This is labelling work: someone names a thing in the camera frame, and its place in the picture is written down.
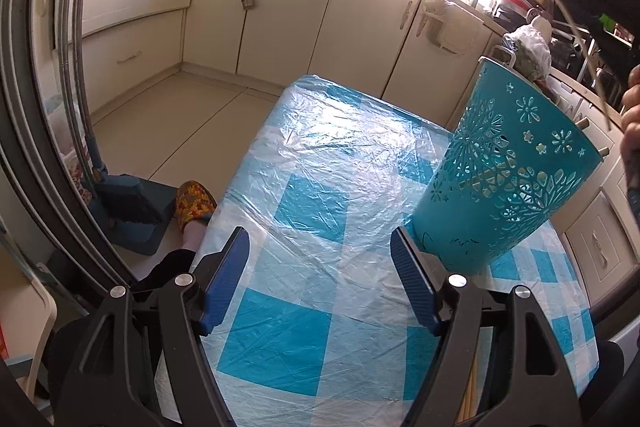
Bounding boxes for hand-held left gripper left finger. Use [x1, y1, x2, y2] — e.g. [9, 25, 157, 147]
[56, 227, 251, 427]

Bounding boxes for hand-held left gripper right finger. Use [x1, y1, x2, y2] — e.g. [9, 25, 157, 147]
[390, 227, 586, 427]

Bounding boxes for teal perforated plastic basket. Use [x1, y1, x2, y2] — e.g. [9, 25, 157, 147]
[411, 57, 604, 275]

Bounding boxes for bundle of wooden chopsticks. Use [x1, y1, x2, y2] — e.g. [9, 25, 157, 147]
[459, 347, 482, 427]

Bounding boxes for person's right hand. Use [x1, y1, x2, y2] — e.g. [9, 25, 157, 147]
[620, 64, 640, 228]

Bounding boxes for black countertop oven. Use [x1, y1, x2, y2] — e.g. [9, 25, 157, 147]
[550, 0, 601, 75]

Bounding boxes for orange patterned slipper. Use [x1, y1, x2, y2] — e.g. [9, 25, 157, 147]
[175, 180, 218, 230]

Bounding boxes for clear plastic bag of vegetables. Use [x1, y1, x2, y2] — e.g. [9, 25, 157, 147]
[502, 24, 553, 80]

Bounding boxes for blue dustpan and broom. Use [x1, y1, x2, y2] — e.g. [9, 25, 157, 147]
[91, 174, 176, 258]

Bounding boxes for white tiered trolley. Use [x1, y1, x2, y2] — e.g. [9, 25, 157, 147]
[487, 44, 518, 68]

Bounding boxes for blue checked plastic tablecloth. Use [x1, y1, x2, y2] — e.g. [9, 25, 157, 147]
[152, 74, 601, 427]

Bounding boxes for white hanging bag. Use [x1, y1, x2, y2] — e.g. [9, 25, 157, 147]
[422, 0, 486, 55]

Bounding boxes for cream drawer base cabinets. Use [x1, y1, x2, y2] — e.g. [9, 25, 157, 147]
[550, 72, 640, 289]

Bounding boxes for cream corner base cabinets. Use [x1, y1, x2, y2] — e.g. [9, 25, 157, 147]
[37, 0, 507, 132]

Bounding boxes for blue broom with silver handle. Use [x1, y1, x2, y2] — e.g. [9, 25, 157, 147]
[64, 0, 166, 228]

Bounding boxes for silver sliding door frame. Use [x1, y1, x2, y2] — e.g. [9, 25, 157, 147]
[0, 0, 132, 293]

